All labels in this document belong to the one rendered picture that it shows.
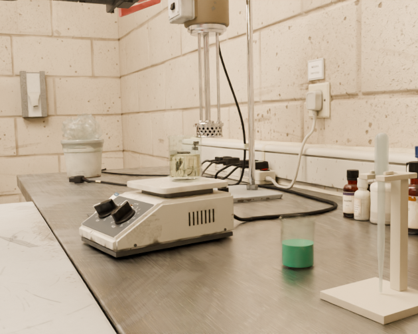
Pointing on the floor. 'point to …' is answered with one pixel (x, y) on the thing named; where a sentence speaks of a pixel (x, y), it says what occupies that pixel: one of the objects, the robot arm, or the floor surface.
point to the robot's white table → (34, 278)
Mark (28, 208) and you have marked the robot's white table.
